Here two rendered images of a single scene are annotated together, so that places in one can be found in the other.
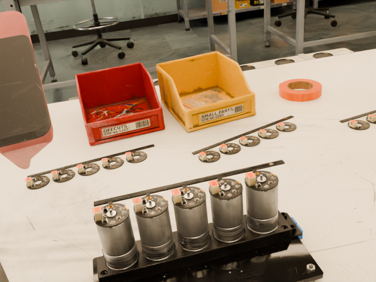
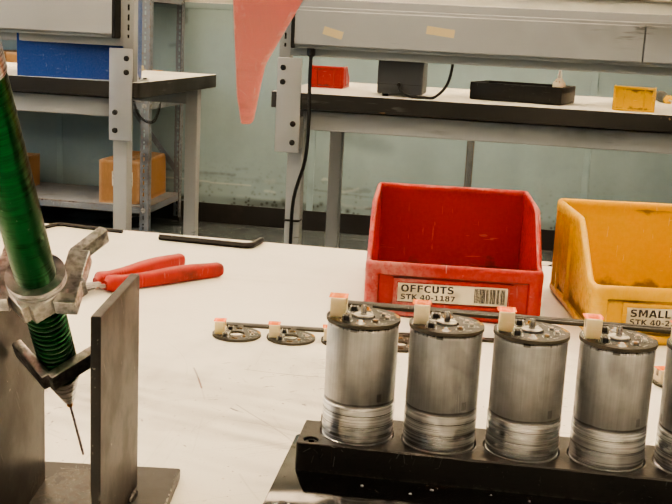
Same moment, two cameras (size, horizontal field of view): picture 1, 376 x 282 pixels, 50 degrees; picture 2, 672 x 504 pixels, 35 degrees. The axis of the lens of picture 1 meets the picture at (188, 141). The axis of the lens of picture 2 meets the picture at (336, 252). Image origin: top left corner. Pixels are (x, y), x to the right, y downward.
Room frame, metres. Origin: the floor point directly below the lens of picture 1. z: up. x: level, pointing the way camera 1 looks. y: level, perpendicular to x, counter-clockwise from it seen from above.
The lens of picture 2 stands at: (-0.10, -0.04, 0.91)
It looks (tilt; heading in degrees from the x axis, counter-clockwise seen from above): 12 degrees down; 18
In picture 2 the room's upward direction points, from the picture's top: 3 degrees clockwise
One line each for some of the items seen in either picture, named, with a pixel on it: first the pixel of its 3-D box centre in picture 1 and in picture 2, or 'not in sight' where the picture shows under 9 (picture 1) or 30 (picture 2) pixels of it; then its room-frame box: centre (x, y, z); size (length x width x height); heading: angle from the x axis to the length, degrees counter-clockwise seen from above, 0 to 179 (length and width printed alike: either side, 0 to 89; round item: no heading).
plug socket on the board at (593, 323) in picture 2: (215, 186); (595, 326); (0.24, -0.02, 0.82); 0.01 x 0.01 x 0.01; 10
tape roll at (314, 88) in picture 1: (300, 89); not in sight; (0.54, -0.17, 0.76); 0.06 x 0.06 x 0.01
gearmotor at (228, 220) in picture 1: (227, 214); (610, 409); (0.24, -0.02, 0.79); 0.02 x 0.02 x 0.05
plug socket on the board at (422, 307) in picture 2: (139, 203); (424, 312); (0.23, 0.04, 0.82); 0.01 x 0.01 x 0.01; 10
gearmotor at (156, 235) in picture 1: (155, 231); (441, 393); (0.23, 0.03, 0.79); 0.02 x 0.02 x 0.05
